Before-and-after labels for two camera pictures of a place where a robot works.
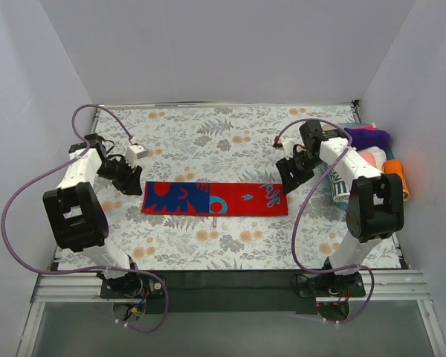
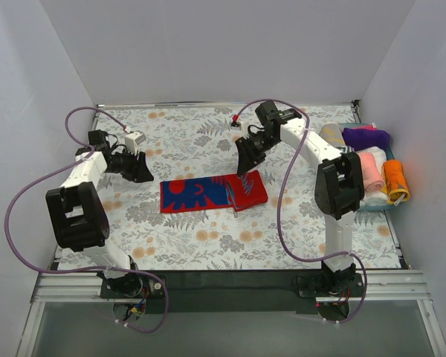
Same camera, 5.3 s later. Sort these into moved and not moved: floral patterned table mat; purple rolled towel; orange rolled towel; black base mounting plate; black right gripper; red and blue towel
Moved: red and blue towel; black right gripper
Not moved: black base mounting plate; orange rolled towel; floral patterned table mat; purple rolled towel
